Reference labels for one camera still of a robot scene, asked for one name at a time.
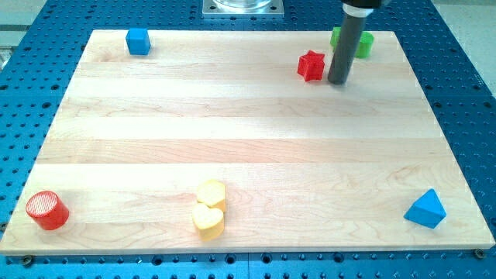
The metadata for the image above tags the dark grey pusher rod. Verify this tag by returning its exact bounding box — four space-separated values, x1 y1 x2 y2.
328 14 367 84

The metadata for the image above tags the red star block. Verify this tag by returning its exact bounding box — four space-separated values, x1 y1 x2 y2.
297 50 325 81

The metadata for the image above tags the green block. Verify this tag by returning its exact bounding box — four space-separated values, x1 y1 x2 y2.
329 26 374 59

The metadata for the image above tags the wooden board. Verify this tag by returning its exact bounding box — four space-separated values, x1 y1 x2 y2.
1 29 494 256

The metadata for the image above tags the blue triangle block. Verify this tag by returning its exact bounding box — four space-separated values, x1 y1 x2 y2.
404 188 446 229

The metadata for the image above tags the blue cube block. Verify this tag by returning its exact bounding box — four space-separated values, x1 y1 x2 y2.
126 28 151 56

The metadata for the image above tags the yellow heart block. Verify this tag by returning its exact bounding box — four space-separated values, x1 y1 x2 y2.
192 203 224 241

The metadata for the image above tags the blue perforated table plate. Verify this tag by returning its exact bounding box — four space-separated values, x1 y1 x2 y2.
1 1 495 278

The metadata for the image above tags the red cylinder block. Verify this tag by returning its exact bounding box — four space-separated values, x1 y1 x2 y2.
26 191 70 230

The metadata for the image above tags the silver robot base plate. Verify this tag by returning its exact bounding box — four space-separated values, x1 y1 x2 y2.
201 0 284 18

